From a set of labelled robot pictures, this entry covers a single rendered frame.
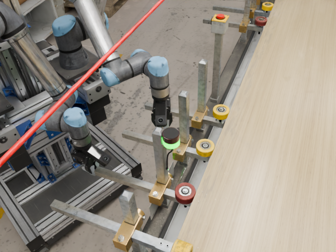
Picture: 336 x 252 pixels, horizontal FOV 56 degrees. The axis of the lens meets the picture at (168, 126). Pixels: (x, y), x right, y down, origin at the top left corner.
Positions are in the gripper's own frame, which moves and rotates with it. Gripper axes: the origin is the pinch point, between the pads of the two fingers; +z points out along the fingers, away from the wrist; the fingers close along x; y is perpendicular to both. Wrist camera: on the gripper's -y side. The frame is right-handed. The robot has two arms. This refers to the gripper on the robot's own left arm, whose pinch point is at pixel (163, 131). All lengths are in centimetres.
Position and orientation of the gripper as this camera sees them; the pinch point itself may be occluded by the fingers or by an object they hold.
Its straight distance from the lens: 140.9
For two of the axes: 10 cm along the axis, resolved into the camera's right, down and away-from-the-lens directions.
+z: 0.5, 7.1, 7.0
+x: -10.0, 0.0, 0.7
